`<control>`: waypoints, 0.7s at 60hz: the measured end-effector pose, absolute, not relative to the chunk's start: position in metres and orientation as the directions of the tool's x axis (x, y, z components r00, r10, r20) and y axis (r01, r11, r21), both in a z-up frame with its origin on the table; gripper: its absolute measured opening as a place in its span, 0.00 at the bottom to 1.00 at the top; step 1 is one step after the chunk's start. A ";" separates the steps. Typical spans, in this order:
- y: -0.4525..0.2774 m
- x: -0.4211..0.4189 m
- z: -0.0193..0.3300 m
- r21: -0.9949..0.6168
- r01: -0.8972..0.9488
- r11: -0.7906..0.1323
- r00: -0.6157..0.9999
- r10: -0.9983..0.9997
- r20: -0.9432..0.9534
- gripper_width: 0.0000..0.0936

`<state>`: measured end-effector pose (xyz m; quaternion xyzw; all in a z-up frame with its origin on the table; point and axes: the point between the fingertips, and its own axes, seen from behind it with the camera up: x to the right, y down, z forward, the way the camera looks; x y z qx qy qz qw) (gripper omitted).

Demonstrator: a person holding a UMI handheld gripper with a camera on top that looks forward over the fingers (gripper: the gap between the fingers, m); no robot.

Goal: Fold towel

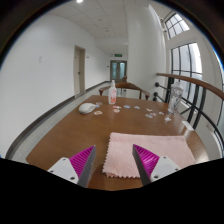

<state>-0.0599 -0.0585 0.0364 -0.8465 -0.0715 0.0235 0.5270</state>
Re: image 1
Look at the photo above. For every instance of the tall arched window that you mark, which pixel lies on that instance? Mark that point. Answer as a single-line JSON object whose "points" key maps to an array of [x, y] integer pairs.
{"points": [[186, 63]]}

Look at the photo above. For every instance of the green exit sign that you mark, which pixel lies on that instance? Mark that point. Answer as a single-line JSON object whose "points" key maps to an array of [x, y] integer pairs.
{"points": [[118, 55]]}

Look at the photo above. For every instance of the round ceiling light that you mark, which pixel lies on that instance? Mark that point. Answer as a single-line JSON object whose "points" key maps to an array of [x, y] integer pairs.
{"points": [[79, 1]]}

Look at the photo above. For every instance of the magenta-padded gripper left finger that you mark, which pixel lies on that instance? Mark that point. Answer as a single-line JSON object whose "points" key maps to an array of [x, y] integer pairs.
{"points": [[63, 168]]}

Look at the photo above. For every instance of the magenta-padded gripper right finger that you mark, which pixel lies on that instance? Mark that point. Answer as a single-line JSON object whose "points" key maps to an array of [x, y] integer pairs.
{"points": [[163, 166]]}

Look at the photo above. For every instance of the pink towel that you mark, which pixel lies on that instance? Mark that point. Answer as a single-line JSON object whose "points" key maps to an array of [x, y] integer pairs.
{"points": [[121, 151]]}

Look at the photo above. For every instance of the black railing wooden handrail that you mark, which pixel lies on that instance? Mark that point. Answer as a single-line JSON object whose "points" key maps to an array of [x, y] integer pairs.
{"points": [[193, 81]]}

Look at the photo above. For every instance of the slanted high window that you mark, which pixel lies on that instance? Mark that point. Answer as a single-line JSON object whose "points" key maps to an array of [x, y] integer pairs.
{"points": [[176, 25]]}

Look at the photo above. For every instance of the white single door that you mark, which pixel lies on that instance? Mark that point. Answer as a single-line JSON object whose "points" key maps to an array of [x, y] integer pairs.
{"points": [[79, 70]]}

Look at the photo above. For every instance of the small colourful sticker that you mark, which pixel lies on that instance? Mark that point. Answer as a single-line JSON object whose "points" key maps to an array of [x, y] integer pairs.
{"points": [[116, 110], [161, 113], [116, 107], [127, 106], [167, 119], [149, 109], [98, 113], [149, 116], [153, 114], [99, 103], [137, 107]]}

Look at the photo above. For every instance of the wooden chair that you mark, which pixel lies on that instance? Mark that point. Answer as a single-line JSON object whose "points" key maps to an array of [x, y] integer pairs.
{"points": [[128, 86]]}

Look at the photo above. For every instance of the white card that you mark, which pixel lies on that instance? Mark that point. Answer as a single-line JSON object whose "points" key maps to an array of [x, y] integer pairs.
{"points": [[187, 125]]}

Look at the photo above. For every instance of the glazed double door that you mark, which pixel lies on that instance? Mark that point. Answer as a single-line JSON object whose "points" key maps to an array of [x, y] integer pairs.
{"points": [[118, 70]]}

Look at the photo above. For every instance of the white bottle orange label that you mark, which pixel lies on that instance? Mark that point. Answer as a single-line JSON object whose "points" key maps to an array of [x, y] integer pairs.
{"points": [[112, 95]]}

